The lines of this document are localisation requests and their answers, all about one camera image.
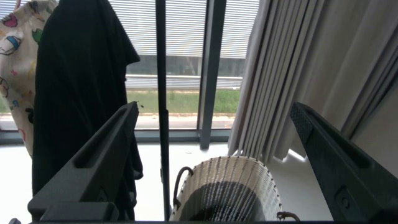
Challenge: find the white laundry basket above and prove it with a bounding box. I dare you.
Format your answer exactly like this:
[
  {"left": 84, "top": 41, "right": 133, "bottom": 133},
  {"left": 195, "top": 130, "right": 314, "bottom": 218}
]
[{"left": 169, "top": 155, "right": 301, "bottom": 222}]

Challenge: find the beige curtain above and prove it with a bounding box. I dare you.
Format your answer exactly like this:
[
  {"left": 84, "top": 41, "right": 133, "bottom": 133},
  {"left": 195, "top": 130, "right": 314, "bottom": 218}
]
[{"left": 227, "top": 0, "right": 398, "bottom": 164}]

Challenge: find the cream printed garment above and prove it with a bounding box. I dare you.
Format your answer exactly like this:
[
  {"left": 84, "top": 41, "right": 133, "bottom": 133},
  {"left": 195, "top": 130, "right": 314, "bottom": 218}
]
[{"left": 0, "top": 0, "right": 60, "bottom": 158}]

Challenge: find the black clothes rack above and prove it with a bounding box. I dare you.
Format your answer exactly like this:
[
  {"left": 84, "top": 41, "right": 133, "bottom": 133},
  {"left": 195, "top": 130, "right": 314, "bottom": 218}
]
[{"left": 154, "top": 0, "right": 172, "bottom": 222}]

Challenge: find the window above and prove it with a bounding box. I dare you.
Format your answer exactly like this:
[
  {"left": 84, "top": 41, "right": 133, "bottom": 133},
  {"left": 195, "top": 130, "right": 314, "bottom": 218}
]
[{"left": 0, "top": 0, "right": 261, "bottom": 150}]

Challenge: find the black garment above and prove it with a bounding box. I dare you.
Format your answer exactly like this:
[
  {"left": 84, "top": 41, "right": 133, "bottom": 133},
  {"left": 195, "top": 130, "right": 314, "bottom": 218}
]
[{"left": 32, "top": 0, "right": 144, "bottom": 222}]

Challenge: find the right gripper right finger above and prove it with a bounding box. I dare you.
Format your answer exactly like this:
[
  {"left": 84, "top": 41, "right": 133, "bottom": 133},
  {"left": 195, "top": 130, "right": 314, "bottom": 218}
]
[{"left": 289, "top": 101, "right": 398, "bottom": 223}]

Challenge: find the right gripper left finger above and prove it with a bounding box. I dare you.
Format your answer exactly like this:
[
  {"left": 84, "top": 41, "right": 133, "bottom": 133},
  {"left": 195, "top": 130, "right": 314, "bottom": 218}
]
[{"left": 27, "top": 101, "right": 140, "bottom": 222}]

